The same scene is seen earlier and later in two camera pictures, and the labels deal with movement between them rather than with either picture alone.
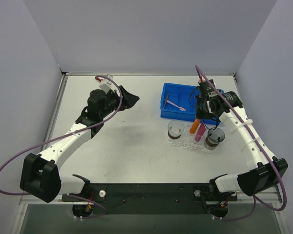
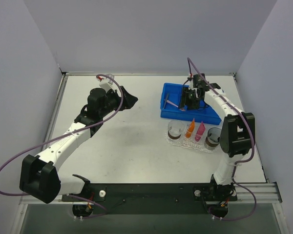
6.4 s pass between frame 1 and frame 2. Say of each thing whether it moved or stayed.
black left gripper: stayed
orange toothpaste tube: moved
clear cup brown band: stayed
